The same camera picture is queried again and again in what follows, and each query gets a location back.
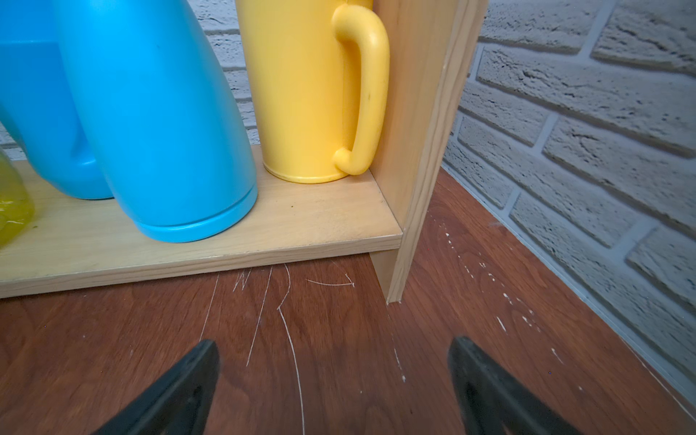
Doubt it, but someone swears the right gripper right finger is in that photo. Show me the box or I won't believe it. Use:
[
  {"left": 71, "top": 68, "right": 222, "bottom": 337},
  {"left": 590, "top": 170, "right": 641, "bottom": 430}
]
[{"left": 448, "top": 336, "right": 579, "bottom": 434}]

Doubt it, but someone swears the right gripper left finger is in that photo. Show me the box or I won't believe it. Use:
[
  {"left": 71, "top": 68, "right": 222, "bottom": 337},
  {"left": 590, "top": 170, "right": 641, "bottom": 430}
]
[{"left": 95, "top": 340, "right": 220, "bottom": 434}]

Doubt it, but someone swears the yellow transparent spray bottle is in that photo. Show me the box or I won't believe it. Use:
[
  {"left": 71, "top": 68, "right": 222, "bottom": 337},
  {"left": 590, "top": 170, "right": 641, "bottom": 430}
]
[{"left": 1, "top": 152, "right": 36, "bottom": 247}]

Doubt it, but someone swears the small blue spray bottle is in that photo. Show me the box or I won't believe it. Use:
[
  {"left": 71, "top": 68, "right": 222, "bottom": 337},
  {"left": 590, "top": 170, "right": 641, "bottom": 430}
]
[{"left": 53, "top": 1, "right": 258, "bottom": 243}]

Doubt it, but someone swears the blue pressure sprayer black handle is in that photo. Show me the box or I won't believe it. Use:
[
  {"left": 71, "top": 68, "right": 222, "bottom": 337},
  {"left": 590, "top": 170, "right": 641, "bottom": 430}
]
[{"left": 1, "top": 1, "right": 113, "bottom": 200}]

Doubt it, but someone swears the yellow watering can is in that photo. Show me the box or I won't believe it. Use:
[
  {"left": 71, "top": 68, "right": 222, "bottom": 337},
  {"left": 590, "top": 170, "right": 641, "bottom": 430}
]
[{"left": 236, "top": 0, "right": 390, "bottom": 184}]

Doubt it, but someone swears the wooden shelf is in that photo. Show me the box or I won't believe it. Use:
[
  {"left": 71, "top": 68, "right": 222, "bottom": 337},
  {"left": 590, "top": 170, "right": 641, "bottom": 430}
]
[{"left": 1, "top": 1, "right": 488, "bottom": 302}]

